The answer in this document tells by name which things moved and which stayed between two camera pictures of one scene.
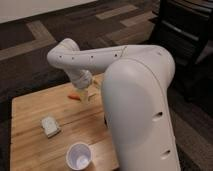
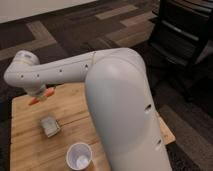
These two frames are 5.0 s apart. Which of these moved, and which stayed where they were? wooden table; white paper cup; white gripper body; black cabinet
Moved: white gripper body
Stayed: wooden table; black cabinet; white paper cup
